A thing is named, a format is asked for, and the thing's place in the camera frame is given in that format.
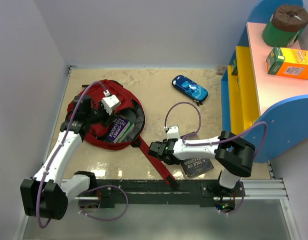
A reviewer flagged purple cable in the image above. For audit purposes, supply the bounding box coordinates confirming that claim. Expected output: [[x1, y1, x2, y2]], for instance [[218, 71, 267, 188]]
[[35, 80, 129, 229], [164, 101, 268, 216]]

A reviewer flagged purple book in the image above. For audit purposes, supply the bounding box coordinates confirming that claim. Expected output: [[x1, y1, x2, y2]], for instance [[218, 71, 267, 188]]
[[105, 116, 134, 143]]

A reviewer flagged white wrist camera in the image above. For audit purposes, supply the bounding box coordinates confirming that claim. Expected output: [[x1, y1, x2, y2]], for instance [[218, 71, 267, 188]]
[[164, 125, 181, 140], [101, 95, 121, 115]]

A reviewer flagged blue patterned pencil case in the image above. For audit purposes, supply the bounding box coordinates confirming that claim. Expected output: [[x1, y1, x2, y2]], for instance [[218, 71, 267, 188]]
[[171, 75, 208, 103]]

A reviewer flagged orange green crayon box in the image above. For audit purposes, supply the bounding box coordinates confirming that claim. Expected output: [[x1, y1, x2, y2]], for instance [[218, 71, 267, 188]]
[[266, 47, 308, 80]]

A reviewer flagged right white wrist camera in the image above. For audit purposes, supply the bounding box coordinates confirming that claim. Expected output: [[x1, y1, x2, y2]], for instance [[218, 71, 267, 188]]
[[164, 125, 181, 140]]

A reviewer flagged green box on shelf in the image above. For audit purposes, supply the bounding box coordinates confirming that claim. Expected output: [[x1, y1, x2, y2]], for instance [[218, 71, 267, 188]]
[[231, 57, 238, 76]]

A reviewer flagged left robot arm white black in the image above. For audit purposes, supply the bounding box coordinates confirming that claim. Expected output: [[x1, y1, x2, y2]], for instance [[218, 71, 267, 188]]
[[20, 94, 120, 220]]

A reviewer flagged Tale of Two Cities book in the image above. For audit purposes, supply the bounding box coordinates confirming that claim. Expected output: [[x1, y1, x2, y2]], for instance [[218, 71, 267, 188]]
[[180, 158, 214, 178]]

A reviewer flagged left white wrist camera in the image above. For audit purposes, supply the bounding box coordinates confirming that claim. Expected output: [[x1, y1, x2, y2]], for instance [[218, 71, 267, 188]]
[[101, 95, 121, 115]]

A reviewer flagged red student backpack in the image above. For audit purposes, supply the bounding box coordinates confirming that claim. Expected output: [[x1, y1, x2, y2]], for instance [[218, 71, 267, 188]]
[[60, 79, 178, 190]]

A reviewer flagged aluminium rail frame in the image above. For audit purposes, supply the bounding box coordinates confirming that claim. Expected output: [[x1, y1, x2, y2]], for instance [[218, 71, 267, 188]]
[[22, 68, 291, 240]]

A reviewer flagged blue yellow pink shelf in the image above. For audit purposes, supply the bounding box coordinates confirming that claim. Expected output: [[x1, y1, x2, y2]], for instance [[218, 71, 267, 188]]
[[221, 0, 308, 163]]

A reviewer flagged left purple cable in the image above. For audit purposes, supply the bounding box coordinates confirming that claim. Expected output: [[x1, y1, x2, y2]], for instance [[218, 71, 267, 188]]
[[35, 80, 129, 229]]

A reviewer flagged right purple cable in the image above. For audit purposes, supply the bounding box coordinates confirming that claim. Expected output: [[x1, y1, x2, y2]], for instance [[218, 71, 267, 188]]
[[164, 101, 268, 216]]

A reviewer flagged green cylinder brown lid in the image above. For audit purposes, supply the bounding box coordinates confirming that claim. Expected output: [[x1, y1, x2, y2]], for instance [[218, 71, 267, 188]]
[[262, 4, 308, 48]]

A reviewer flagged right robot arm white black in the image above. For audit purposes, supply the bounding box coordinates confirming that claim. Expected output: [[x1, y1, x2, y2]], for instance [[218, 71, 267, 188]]
[[148, 126, 255, 197]]

